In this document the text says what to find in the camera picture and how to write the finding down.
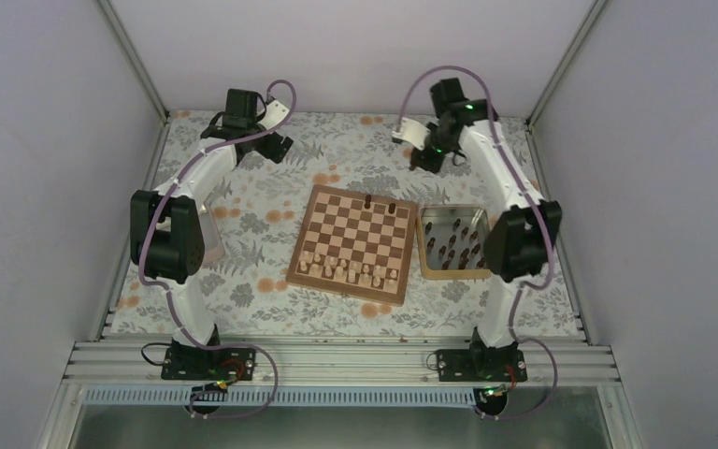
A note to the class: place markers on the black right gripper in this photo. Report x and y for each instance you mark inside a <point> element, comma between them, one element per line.
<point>432,165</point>

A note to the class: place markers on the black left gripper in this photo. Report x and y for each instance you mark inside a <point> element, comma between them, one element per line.
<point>269,150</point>

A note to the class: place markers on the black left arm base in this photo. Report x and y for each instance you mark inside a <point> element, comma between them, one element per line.
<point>189,363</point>

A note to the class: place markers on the metal tin under left arm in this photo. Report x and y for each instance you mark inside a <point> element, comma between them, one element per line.
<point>214,249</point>

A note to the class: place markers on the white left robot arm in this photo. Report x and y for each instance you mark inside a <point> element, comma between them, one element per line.
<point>167,242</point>

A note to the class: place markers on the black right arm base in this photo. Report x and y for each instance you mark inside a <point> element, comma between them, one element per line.
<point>481,365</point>

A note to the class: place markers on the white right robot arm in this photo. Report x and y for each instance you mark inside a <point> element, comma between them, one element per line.
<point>520,244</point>

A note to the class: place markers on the floral table mat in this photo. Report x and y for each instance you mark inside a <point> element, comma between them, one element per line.
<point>259,207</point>

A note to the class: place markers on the yellow metal tin box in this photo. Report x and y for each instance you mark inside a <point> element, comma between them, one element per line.
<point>452,242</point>

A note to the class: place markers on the wooden chessboard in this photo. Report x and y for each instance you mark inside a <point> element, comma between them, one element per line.
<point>347,236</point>

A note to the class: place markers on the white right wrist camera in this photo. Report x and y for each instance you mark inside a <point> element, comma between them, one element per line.
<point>411,132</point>

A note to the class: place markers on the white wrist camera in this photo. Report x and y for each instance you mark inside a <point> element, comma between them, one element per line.
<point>275,113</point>
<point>411,132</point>

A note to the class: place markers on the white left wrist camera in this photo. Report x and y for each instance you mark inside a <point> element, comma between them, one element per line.
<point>275,113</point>

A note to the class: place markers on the aluminium rail frame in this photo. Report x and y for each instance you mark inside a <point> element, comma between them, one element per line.
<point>343,362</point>

